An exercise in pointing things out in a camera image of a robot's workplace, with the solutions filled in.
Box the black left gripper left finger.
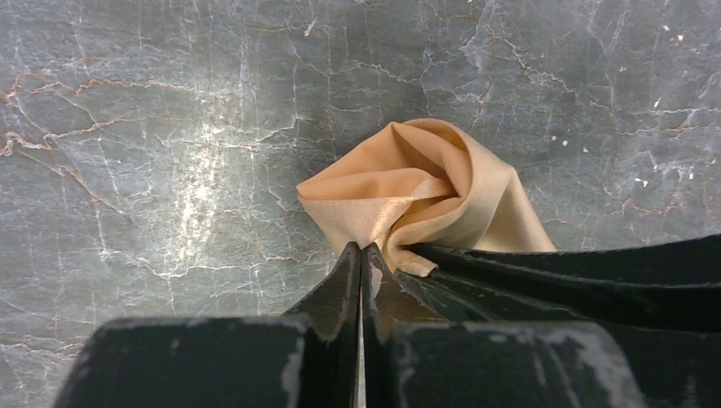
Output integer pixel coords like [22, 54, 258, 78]
[55, 242, 361, 407]

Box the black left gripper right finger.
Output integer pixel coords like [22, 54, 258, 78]
[361, 246, 645, 407]

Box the peach cloth napkin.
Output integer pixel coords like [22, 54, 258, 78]
[297, 118, 554, 277]

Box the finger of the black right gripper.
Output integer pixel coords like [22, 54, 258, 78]
[399, 235, 720, 407]

